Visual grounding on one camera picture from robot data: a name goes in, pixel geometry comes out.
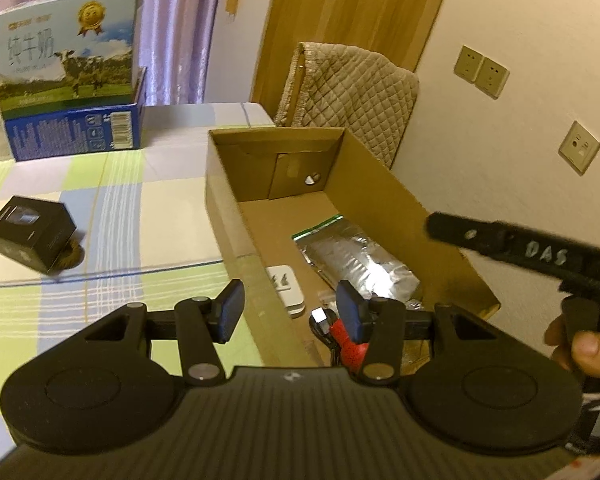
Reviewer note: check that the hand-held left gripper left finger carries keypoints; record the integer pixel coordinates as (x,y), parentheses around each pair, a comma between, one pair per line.
(231,310)

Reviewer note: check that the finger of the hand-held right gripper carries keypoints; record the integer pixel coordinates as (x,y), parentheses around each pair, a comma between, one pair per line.
(505,245)

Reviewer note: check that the beige wall socket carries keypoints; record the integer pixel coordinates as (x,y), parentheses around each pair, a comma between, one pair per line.
(492,77)
(469,62)
(579,147)

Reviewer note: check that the pink curtain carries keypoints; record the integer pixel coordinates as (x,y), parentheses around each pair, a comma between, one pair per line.
(180,20)

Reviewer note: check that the red and blue cat toy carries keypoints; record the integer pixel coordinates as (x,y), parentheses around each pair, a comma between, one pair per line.
(342,342)

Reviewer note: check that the plaid bed sheet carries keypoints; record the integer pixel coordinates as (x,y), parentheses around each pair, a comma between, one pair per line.
(130,200)

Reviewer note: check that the milk carton with cow picture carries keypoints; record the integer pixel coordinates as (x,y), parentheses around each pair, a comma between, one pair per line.
(65,50)

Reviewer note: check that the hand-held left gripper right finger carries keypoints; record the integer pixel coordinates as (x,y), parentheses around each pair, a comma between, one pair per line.
(351,310)

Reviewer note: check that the small black packet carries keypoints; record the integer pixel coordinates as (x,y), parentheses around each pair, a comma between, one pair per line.
(320,325)

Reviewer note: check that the silver foil tea pouch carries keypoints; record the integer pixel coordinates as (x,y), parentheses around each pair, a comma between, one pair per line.
(360,260)

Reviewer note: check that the blue printed box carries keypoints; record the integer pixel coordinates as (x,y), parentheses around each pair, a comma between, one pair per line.
(70,130)

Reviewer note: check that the person's right hand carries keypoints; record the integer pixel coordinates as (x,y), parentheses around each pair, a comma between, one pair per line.
(597,357)

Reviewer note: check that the beige quilted cover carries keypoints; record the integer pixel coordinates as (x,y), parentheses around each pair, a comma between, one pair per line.
(355,95)

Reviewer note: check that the cardboard box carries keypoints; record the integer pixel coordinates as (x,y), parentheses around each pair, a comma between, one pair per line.
(230,220)

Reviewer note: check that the white power adapter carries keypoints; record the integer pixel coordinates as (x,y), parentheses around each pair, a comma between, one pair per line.
(285,290)

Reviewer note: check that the black product box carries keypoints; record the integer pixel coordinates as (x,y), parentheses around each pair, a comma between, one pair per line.
(30,232)

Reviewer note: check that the wooden door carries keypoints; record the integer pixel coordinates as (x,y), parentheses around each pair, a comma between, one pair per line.
(350,5)

